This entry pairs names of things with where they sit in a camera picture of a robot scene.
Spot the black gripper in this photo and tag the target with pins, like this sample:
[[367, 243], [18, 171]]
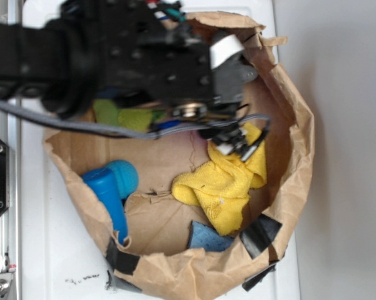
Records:
[[152, 54]]

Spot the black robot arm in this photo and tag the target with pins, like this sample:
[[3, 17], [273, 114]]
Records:
[[61, 63]]

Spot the green fuzzy toy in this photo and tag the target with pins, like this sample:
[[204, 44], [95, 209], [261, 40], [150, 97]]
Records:
[[106, 112]]

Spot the yellow towel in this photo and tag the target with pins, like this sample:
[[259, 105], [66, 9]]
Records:
[[221, 186]]

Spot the blue plastic toy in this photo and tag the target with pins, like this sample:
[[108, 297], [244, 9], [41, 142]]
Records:
[[113, 184]]

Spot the brown paper bag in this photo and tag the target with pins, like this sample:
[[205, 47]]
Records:
[[156, 259]]

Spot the blue sponge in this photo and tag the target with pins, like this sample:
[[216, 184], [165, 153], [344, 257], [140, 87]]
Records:
[[202, 236]]

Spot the aluminum rail frame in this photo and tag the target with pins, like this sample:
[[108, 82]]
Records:
[[10, 278]]

